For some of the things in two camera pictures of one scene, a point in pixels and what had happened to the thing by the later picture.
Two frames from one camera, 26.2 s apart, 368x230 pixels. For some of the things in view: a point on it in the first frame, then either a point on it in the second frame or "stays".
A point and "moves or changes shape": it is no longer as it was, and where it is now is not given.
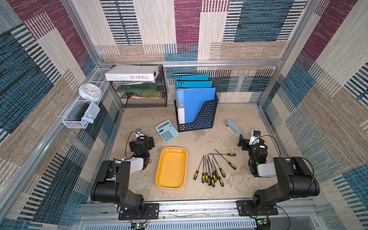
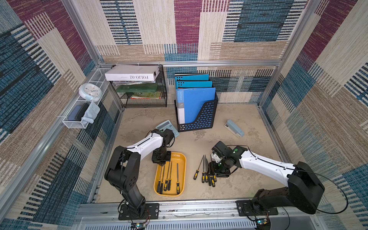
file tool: [197, 171] stays
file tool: [203, 173] stays
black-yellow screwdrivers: [228, 154] moves or changes shape
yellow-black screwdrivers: [232, 165] moves or changes shape
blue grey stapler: [234, 128] stays
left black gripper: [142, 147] → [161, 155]
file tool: [212, 178] → [162, 183]
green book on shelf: [138, 88] stays
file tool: [220, 168] moves or changes shape
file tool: [206, 172] stays
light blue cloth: [91, 112] stays
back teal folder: [195, 77] stays
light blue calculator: [167, 131] stays
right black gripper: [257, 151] → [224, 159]
